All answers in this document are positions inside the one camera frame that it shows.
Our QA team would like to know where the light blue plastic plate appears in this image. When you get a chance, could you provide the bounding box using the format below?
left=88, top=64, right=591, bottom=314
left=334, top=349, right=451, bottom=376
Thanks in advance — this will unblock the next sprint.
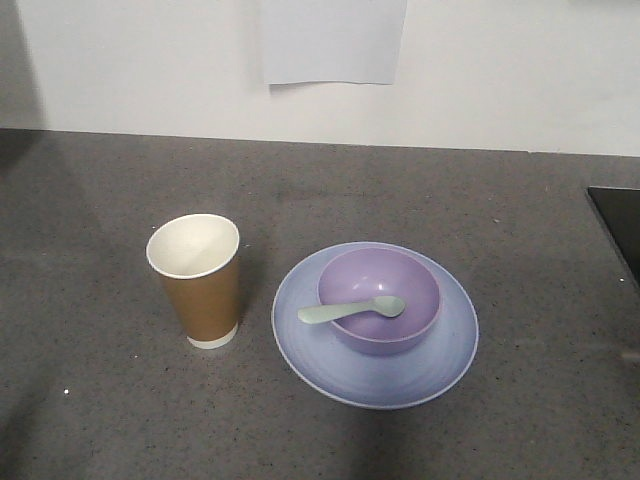
left=271, top=242, right=479, bottom=410

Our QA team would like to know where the purple plastic bowl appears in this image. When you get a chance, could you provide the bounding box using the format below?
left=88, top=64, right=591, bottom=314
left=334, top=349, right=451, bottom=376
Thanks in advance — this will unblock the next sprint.
left=317, top=246, right=442, bottom=356

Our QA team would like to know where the white paper sheet on wall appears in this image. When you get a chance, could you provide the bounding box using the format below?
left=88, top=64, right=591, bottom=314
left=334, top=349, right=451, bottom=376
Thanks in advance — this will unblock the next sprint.
left=259, top=0, right=407, bottom=85

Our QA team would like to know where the pale green plastic spoon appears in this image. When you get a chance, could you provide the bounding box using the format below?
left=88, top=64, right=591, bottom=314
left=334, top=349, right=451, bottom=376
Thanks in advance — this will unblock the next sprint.
left=297, top=296, right=406, bottom=325

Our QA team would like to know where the brown paper cup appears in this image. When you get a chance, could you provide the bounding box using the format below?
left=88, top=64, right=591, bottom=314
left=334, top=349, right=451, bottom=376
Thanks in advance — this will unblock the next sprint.
left=146, top=213, right=240, bottom=350

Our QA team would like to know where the black induction cooktop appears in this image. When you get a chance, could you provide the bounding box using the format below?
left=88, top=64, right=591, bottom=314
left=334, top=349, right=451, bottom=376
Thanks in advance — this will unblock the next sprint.
left=587, top=186, right=640, bottom=285

